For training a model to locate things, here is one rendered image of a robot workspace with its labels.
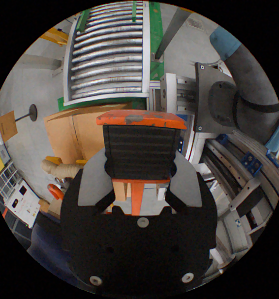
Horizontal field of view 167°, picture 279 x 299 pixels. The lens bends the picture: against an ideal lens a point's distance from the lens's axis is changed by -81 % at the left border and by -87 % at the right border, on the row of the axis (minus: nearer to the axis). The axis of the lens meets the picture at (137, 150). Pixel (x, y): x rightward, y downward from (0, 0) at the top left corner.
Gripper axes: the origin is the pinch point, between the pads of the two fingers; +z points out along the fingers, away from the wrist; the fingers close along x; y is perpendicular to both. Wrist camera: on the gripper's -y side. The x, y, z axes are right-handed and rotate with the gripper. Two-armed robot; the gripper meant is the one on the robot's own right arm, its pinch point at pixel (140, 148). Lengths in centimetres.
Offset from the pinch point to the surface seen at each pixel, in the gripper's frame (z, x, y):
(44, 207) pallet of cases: 66, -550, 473
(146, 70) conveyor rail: 59, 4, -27
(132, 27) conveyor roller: 64, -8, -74
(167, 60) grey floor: 118, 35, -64
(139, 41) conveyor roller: 64, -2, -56
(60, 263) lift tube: -21.7, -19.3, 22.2
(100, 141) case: 24.0, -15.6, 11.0
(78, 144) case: 24.0, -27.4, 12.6
